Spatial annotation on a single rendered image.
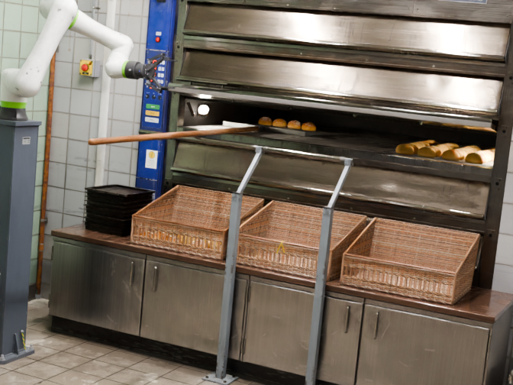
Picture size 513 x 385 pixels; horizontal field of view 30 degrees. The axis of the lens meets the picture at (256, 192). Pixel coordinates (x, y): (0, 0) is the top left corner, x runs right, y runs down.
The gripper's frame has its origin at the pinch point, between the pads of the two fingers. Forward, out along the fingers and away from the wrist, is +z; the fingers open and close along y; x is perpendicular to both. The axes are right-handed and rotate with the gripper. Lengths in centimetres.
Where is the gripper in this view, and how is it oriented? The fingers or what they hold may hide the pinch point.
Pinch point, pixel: (173, 74)
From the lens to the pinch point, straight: 487.3
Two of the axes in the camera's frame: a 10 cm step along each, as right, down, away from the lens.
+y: -1.0, 9.9, 1.4
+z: 9.0, 1.4, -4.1
